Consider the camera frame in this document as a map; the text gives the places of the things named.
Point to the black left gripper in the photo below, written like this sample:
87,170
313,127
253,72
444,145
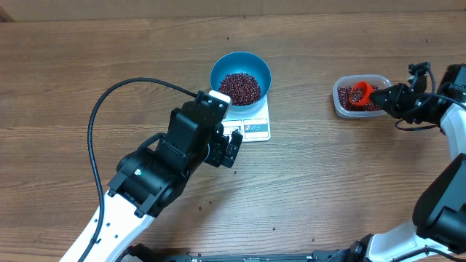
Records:
219,142

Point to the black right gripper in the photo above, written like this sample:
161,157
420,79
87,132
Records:
398,94

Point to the orange measuring scoop blue handle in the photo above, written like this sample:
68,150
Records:
368,89

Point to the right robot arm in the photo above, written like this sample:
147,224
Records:
437,226

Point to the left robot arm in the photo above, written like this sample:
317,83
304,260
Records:
150,178

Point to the white digital kitchen scale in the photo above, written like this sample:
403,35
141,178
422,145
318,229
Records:
251,121

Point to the red beans in scoop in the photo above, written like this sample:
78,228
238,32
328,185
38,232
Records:
356,95

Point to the red beans in bowl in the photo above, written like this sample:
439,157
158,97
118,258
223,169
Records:
242,88

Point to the blue plastic bowl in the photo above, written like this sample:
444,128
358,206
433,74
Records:
242,62

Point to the clear plastic container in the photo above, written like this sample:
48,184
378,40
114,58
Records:
347,81

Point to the red adzuki beans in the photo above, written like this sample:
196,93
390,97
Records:
343,96

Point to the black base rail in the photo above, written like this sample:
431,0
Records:
316,256

